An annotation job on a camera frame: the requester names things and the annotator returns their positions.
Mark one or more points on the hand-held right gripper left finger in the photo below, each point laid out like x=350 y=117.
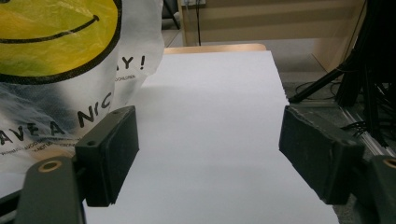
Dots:
x=107 y=155

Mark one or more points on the white smiley-face plastic bag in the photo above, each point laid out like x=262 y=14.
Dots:
x=62 y=34

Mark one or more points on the light wooden shelf unit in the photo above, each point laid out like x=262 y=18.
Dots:
x=264 y=21

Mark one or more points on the white table cover sheet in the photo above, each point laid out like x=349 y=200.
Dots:
x=211 y=109

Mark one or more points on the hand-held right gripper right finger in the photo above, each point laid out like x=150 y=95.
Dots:
x=314 y=155

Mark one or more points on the wooden table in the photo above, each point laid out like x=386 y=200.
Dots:
x=218 y=48

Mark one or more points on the metal floor rail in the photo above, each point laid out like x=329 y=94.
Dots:
x=364 y=137

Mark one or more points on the black tripod stand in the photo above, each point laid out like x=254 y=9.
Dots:
x=320 y=83

